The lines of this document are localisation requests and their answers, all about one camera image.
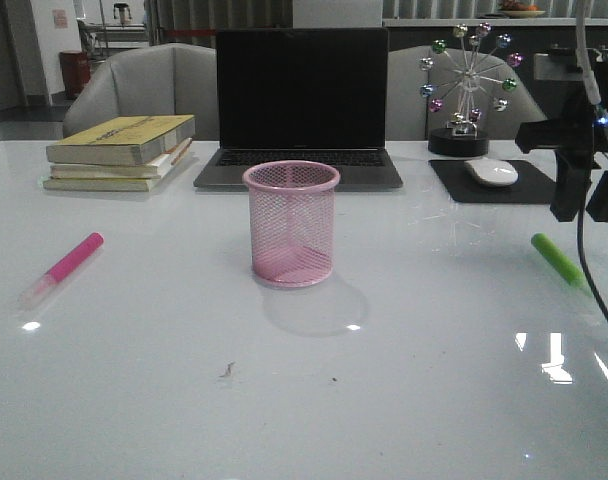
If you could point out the pink mesh pen holder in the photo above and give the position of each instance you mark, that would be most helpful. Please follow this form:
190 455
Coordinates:
291 206

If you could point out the red trash bin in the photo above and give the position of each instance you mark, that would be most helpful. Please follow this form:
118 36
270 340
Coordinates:
75 72

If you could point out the grey armchair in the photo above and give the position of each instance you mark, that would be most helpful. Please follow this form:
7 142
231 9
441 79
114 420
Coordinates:
167 79
407 117

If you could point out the ferris wheel desk ornament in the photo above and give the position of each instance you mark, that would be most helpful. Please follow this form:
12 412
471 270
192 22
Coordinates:
466 85

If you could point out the pink highlighter pen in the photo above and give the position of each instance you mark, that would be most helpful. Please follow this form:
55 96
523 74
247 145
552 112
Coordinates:
42 287

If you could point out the grey armchair right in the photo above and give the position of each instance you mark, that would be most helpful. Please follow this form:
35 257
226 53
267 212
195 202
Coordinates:
407 117

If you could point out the green highlighter pen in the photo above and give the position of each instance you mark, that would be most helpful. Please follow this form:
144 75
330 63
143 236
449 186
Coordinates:
567 269

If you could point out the yellow book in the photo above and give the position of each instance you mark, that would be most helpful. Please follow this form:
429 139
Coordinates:
123 141
102 185

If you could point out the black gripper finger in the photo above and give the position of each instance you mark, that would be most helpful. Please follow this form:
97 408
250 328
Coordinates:
572 183
597 207

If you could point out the middle white book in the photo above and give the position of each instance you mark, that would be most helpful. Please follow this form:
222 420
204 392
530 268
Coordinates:
155 169

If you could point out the grey armchair left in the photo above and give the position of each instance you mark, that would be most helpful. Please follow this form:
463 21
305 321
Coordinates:
167 79

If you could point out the fruit bowl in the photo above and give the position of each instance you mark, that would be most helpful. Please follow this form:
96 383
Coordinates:
519 9

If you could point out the black mouse pad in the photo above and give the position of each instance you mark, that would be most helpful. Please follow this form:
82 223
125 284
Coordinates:
533 187

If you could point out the grey laptop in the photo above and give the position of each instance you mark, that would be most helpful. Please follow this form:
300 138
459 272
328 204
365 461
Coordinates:
315 94

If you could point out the top yellow book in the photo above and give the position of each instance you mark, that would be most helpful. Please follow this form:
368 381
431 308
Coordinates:
123 141

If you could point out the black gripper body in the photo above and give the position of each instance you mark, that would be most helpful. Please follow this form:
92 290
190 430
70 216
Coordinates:
579 127

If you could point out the white computer mouse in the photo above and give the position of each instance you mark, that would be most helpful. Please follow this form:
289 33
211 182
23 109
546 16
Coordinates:
491 172

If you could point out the bottom yellow book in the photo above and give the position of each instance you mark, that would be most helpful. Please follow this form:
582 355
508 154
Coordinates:
102 185

